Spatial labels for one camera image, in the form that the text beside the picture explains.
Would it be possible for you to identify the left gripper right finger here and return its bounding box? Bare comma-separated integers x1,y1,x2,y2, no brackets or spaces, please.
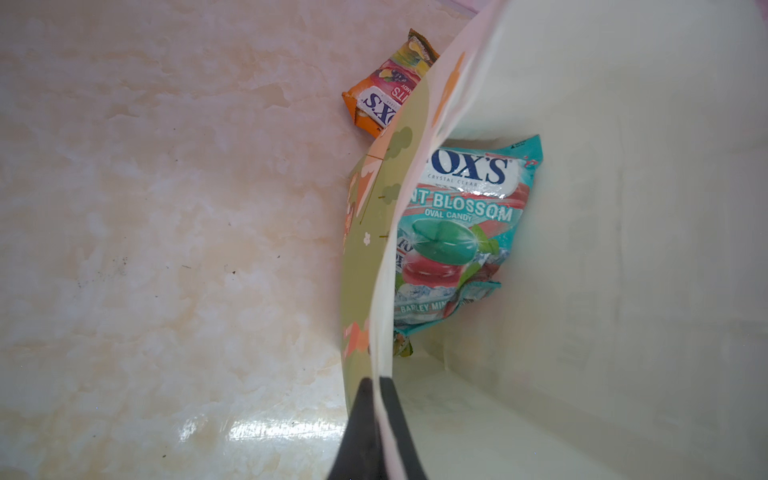
379,377,427,480

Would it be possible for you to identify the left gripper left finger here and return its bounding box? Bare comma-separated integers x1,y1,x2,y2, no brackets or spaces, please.
328,378,384,480

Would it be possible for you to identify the green candy bag back side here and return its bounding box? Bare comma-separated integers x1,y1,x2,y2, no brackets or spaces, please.
393,332,413,358

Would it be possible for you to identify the white paper gift bag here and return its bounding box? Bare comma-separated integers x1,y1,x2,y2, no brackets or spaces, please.
341,1,767,479

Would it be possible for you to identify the teal mint blossom candy bag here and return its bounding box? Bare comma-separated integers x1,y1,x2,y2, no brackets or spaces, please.
394,136,543,336

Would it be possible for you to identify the orange Fox's fruits candy bag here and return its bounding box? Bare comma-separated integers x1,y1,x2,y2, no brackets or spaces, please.
342,29,439,138

